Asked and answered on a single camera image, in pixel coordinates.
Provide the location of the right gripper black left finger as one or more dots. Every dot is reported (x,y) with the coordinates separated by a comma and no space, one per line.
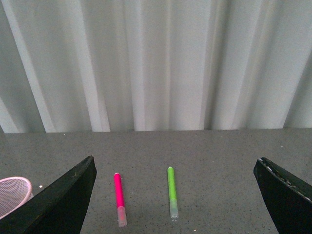
(60,208)

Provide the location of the green highlighter pen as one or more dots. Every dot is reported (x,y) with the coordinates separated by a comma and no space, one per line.
(172,193)

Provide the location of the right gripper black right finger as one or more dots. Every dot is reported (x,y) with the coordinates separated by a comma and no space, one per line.
(288,198)

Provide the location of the white curtain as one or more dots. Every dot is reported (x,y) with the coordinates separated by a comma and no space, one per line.
(149,65)

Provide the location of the pink mesh cup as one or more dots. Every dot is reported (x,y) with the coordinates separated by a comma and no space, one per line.
(14,192)

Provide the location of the pink highlighter pen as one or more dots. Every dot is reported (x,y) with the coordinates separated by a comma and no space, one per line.
(121,213)

